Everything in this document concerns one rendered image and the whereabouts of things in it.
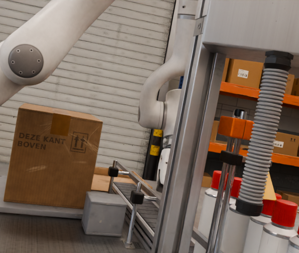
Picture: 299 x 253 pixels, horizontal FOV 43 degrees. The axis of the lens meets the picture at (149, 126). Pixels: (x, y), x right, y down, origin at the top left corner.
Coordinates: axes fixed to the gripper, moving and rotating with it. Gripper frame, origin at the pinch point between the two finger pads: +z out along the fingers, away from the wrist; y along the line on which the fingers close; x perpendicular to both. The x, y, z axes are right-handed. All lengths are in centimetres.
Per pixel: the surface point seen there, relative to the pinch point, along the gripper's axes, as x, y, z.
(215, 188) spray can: -23.8, -1.9, -3.0
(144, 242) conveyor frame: 6.3, -5.5, 8.5
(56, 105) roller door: 384, -6, -144
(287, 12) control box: -56, -10, -22
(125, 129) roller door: 373, 84, -124
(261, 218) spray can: -38.0, -1.3, 3.0
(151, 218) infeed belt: 12.5, -1.7, 2.2
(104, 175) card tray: 82, -1, -18
